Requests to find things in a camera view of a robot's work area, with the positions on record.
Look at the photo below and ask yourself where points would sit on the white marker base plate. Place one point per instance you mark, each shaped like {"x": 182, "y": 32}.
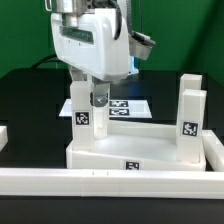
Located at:
{"x": 117, "y": 109}

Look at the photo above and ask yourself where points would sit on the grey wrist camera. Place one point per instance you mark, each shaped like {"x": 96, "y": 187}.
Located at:
{"x": 140, "y": 45}

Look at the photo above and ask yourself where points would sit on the white right fence bar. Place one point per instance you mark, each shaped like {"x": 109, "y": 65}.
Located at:
{"x": 214, "y": 150}

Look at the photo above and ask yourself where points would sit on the white desk top tray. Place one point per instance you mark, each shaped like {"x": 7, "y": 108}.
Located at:
{"x": 134, "y": 146}

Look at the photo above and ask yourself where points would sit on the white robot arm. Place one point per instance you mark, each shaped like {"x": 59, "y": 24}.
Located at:
{"x": 72, "y": 10}

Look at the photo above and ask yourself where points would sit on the white front fence bar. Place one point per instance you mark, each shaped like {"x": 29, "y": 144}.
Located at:
{"x": 111, "y": 183}

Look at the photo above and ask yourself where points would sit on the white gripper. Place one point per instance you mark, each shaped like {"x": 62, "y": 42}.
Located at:
{"x": 91, "y": 48}

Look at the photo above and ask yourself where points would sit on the white fence bar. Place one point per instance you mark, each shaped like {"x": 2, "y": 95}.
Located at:
{"x": 111, "y": 183}
{"x": 214, "y": 150}

